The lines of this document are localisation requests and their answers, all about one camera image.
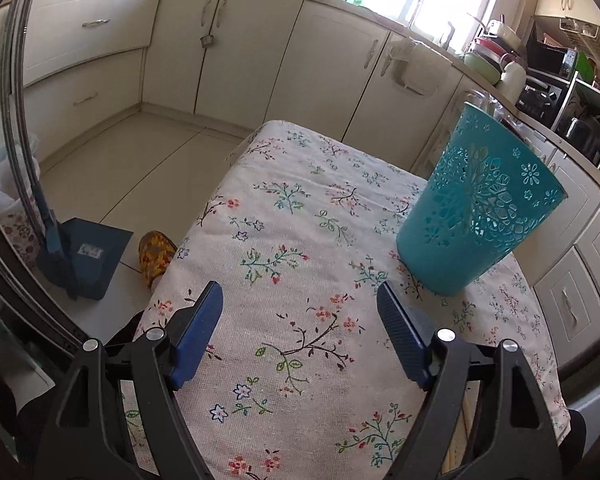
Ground blue dustpan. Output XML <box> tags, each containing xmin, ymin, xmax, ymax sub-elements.
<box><xmin>36</xmin><ymin>218</ymin><xmax>133</xmax><ymax>300</ymax></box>

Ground patterned slipper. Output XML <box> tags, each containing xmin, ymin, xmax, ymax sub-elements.
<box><xmin>138</xmin><ymin>231</ymin><xmax>178</xmax><ymax>288</ymax></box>

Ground floral white tablecloth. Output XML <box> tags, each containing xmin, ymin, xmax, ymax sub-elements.
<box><xmin>137</xmin><ymin>122</ymin><xmax>570</xmax><ymax>479</ymax></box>

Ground blue perforated plastic basket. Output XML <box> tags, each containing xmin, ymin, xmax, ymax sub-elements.
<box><xmin>396</xmin><ymin>104</ymin><xmax>568</xmax><ymax>296</ymax></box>

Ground white thermos jug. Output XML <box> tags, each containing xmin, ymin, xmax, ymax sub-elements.
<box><xmin>496</xmin><ymin>61</ymin><xmax>527</xmax><ymax>105</ymax></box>

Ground green bowl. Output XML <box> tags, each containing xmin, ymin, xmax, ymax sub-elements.
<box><xmin>463</xmin><ymin>52</ymin><xmax>501</xmax><ymax>86</ymax></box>

